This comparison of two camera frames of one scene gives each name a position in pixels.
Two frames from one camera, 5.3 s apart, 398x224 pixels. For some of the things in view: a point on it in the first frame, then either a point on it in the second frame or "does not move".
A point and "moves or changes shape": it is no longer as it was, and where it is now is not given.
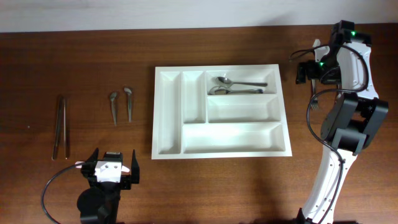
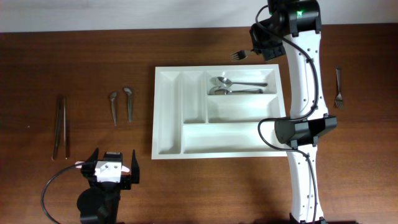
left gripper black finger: [88, 167] does not move
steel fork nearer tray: [314, 101] moves or changes shape
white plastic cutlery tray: [188, 122] does not move
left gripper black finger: [135, 169] does not move
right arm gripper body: [322, 71] → [264, 43]
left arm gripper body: [125, 182] does not move
